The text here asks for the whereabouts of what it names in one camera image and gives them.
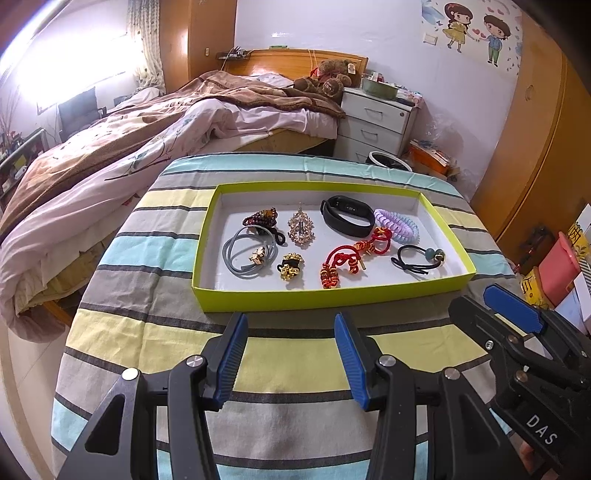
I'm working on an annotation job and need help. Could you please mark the wooden bed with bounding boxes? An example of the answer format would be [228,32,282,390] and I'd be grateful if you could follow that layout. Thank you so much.
[222,48,370,155]

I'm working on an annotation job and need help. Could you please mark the brown teddy bear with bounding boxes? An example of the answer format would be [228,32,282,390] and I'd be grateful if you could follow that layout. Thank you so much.
[293,59,363,99]

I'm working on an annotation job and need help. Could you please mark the grey hair tie gold charm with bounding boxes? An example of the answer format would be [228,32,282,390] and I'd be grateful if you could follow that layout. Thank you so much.
[223,225,278,280]

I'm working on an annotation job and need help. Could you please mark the black trash bin white rim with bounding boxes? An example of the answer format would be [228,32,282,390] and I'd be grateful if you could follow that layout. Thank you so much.
[365,151,409,171]

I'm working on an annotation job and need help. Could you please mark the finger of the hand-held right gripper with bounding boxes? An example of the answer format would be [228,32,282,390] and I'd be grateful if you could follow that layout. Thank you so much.
[482,284,591,370]
[449,295,578,388]

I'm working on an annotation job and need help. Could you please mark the gold rhinestone hair clip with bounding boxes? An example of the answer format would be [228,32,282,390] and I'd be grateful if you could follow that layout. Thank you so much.
[287,203,317,249]

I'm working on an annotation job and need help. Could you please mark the cartoon wall sticker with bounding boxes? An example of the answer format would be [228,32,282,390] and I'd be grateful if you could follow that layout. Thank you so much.
[420,0,522,75]

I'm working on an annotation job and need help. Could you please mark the red braided cord bracelet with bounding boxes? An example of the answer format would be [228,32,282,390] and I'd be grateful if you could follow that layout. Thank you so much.
[318,227,393,291]

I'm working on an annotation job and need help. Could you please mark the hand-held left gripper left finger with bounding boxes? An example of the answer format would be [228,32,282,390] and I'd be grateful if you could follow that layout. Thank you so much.
[55,312,250,480]

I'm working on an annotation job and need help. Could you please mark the light blue coil hair tie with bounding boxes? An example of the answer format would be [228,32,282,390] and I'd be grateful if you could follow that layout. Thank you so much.
[383,225,421,247]

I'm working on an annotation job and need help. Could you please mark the white drawer nightstand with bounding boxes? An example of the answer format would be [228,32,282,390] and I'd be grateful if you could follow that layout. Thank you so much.
[333,88,419,162]

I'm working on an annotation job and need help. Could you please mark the purple coil hair tie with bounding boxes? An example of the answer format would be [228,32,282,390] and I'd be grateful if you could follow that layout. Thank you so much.
[373,209,419,236]

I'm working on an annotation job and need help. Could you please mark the wooden closet doors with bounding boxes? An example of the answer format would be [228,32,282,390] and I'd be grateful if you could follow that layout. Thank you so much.
[471,28,591,250]

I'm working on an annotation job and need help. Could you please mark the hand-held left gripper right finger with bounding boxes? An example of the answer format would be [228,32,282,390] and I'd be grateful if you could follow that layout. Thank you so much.
[333,311,522,480]

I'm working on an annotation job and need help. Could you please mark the black gold bead hair tie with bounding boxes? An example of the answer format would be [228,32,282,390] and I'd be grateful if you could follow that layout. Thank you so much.
[276,253,305,282]

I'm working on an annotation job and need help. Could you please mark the black smart band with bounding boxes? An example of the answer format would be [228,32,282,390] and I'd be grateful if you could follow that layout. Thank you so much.
[321,195,375,238]

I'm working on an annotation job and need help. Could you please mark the floral curtain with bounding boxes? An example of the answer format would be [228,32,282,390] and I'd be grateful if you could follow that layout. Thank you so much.
[127,0,167,90]

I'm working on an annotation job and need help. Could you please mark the dark beaded bracelet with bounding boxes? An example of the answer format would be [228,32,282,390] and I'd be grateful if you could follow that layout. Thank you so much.
[242,209,287,244]

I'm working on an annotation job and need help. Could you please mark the green basin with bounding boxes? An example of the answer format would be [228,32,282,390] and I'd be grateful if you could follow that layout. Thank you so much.
[360,76,399,99]

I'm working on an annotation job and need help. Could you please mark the tall wooden wardrobe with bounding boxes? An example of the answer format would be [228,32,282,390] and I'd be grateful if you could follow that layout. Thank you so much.
[159,0,238,93]

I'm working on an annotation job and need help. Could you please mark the orange box of books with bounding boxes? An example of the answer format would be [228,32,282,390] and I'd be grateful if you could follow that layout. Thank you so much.
[409,141,455,175]

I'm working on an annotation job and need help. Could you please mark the white box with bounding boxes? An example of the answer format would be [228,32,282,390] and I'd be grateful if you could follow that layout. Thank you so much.
[554,277,591,333]

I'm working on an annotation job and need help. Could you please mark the yellow packet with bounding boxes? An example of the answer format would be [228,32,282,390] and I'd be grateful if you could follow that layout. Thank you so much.
[522,268,555,310]

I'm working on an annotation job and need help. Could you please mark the lime green box tray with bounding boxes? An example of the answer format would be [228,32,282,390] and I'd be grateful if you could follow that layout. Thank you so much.
[191,181,476,313]

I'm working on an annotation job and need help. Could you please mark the dark office chair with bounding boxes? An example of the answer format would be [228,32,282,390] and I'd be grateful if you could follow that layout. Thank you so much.
[58,88,107,139]

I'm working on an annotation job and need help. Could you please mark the cluttered shelf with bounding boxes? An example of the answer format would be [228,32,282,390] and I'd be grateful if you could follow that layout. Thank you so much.
[0,127,51,204]

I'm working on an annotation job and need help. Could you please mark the pink floral duvet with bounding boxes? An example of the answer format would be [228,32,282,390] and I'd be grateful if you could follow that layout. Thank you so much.
[0,99,342,342]

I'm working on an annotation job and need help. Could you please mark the bright window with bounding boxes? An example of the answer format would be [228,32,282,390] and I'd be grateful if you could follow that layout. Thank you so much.
[23,32,144,116]

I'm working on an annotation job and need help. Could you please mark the brown plush blanket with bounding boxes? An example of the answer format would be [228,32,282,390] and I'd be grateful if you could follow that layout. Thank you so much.
[0,69,345,232]

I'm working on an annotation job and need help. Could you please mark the black hair tie green bead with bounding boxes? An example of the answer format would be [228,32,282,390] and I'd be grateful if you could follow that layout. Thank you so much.
[391,244,448,274]

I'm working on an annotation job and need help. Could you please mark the pink storage box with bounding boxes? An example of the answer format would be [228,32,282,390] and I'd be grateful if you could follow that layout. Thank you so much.
[538,231,585,310]

